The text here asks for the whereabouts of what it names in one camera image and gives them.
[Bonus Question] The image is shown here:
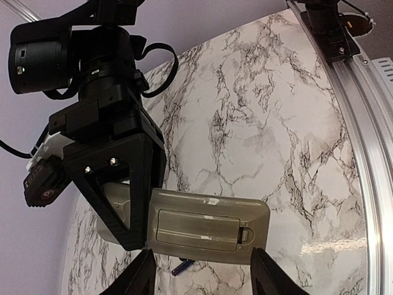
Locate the black battery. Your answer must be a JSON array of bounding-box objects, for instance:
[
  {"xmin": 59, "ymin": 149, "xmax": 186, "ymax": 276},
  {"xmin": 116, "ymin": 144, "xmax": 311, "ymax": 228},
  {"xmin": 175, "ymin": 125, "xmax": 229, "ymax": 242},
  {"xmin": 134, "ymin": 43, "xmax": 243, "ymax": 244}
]
[{"xmin": 171, "ymin": 259, "xmax": 195, "ymax": 277}]

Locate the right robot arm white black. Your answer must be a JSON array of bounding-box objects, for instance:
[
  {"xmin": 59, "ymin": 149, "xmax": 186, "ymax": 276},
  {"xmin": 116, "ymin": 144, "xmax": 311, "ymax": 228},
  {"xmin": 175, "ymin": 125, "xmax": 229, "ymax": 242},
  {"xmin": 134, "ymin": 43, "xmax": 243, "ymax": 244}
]
[{"xmin": 9, "ymin": 1, "xmax": 179, "ymax": 251}]

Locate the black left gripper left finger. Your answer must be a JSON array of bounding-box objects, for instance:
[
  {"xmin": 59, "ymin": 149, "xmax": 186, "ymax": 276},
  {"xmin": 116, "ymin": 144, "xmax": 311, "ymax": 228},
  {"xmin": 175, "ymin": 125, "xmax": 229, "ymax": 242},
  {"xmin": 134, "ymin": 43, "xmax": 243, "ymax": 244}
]
[{"xmin": 101, "ymin": 250, "xmax": 157, "ymax": 295}]

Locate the front aluminium rail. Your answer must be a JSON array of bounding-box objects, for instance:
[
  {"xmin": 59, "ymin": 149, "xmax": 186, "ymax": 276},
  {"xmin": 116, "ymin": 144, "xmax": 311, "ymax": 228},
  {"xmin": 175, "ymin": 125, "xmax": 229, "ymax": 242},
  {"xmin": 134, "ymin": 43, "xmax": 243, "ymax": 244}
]
[{"xmin": 287, "ymin": 1, "xmax": 392, "ymax": 294}]

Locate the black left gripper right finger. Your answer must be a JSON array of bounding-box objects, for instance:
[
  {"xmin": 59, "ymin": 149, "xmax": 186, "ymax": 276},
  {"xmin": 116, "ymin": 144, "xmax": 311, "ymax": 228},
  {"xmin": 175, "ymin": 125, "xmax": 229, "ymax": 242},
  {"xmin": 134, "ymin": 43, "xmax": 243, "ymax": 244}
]
[{"xmin": 251, "ymin": 248, "xmax": 308, "ymax": 295}]

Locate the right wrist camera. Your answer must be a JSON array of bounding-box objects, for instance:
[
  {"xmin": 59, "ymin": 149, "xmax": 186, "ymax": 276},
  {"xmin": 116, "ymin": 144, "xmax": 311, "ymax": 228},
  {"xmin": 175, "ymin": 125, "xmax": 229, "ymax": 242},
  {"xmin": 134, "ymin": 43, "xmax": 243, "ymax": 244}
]
[{"xmin": 23, "ymin": 133, "xmax": 73, "ymax": 207}]

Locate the white remote control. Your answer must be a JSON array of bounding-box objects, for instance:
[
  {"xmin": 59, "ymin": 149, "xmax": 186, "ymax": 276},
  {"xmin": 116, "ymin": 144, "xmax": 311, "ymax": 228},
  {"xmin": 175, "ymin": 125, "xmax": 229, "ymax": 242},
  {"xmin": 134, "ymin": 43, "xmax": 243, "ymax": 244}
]
[{"xmin": 96, "ymin": 189, "xmax": 270, "ymax": 265}]

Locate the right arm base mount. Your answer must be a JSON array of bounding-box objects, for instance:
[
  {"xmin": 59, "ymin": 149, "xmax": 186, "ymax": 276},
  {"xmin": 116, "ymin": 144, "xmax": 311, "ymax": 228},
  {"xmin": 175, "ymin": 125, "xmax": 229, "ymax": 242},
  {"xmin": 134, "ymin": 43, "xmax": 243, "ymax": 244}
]
[{"xmin": 298, "ymin": 0, "xmax": 375, "ymax": 64}]

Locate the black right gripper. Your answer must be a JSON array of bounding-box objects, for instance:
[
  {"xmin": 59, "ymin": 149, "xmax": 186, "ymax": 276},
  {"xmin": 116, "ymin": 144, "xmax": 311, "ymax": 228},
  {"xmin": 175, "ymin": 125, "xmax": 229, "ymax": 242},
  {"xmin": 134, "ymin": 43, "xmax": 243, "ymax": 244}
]
[{"xmin": 49, "ymin": 84, "xmax": 166, "ymax": 251}]

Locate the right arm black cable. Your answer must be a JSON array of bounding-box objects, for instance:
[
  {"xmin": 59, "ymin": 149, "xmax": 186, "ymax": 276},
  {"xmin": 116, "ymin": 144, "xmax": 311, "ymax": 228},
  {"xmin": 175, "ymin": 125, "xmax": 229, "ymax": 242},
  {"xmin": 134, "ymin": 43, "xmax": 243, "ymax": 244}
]
[{"xmin": 0, "ymin": 42, "xmax": 179, "ymax": 159}]

